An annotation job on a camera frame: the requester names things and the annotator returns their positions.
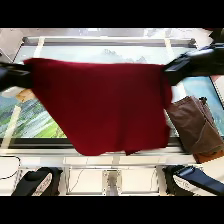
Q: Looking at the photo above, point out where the dark red shirt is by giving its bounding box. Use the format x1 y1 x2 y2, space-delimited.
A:
23 57 174 157

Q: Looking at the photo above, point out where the brown garment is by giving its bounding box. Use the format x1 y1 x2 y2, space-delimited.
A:
165 95 224 164

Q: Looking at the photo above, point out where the silver frame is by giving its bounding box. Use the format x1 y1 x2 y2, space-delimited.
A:
0 146 224 197

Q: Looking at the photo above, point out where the black cable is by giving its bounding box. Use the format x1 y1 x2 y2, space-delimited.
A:
0 154 22 181

